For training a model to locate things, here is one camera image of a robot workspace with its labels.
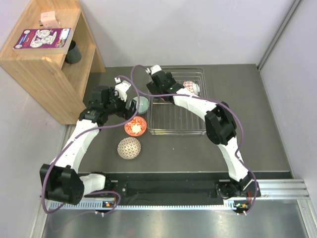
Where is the dark grey cup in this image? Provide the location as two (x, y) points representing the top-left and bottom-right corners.
(65, 40), (82, 64)

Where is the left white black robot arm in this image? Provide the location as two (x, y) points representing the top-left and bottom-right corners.
(40, 80), (136, 205)

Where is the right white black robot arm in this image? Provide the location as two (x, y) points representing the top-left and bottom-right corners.
(147, 67), (259, 199)

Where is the purple book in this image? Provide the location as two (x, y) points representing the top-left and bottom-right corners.
(12, 28), (74, 55)

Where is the white red patterned bowl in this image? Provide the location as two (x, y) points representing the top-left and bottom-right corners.
(183, 81), (200, 96)

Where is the mint green bowl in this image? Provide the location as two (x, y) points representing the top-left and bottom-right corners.
(129, 96), (149, 115)

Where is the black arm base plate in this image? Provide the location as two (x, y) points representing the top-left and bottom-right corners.
(83, 180), (261, 199)

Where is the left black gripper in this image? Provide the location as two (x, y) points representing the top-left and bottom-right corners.
(104, 87), (137, 121)

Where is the metal wire dish rack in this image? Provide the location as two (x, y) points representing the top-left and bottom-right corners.
(147, 67), (207, 135)

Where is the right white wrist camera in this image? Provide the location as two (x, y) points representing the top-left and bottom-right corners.
(146, 65), (162, 75)

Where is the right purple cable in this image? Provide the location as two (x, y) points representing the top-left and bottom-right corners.
(130, 65), (258, 215)

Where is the pink power adapter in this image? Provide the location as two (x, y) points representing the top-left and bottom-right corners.
(39, 11), (61, 29)

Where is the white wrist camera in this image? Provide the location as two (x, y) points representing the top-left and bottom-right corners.
(146, 65), (162, 75)
(114, 77), (131, 102)

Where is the beige lattice patterned bowl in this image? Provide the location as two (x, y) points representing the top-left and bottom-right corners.
(117, 137), (141, 160)

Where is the purple cable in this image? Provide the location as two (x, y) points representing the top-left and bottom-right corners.
(41, 75), (139, 216)
(130, 65), (258, 215)

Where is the red floral bowl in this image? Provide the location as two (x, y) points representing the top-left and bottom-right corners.
(124, 116), (147, 137)

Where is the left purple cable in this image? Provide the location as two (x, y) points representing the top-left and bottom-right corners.
(41, 75), (139, 216)

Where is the aluminium rail frame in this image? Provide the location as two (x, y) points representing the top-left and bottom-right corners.
(31, 173), (317, 238)

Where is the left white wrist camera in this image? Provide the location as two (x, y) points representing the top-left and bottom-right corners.
(114, 77), (131, 102)

